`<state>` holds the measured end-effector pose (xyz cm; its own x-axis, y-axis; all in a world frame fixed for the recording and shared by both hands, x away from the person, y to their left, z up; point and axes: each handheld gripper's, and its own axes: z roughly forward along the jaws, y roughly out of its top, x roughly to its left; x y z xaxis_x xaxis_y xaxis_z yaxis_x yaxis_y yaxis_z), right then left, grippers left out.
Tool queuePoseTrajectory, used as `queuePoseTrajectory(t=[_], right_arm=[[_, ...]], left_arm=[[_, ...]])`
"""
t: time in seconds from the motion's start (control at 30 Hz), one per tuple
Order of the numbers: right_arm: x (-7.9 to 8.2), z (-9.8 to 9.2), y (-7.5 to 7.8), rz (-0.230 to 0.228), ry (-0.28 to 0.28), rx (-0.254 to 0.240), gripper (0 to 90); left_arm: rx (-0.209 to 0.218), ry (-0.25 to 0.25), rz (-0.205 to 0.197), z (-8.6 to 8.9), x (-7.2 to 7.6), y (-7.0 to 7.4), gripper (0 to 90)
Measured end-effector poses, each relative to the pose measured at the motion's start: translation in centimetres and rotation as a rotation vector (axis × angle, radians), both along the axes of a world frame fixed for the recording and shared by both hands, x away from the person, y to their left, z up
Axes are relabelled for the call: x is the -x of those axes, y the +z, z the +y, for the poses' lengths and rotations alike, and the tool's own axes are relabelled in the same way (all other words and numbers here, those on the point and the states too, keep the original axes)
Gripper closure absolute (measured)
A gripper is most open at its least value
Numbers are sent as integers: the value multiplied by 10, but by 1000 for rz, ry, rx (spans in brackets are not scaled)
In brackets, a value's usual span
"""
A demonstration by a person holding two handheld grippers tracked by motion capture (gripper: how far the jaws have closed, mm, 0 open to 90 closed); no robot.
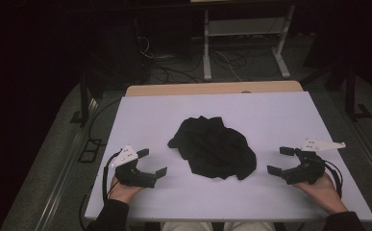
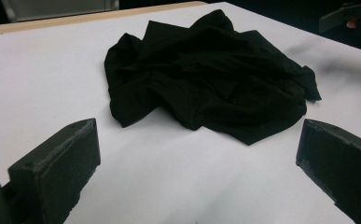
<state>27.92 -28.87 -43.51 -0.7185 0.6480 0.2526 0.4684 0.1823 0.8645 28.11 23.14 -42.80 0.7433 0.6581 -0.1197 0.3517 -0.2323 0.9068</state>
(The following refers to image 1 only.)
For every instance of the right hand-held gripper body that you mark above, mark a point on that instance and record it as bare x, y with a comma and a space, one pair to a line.
308, 168

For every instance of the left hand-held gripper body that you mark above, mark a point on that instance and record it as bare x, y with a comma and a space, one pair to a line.
129, 173

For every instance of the black shorts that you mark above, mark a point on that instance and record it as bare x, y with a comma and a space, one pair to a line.
212, 149

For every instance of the person's left hand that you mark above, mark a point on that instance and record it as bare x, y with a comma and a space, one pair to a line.
121, 192

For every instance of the person's right hand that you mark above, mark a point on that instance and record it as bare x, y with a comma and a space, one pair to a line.
326, 195

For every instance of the white board table cover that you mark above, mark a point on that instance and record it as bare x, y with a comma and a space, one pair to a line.
270, 199

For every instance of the black metal stand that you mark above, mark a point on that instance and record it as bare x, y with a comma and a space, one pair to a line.
351, 93
84, 102

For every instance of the white metal desk frame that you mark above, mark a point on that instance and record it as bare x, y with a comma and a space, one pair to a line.
244, 27

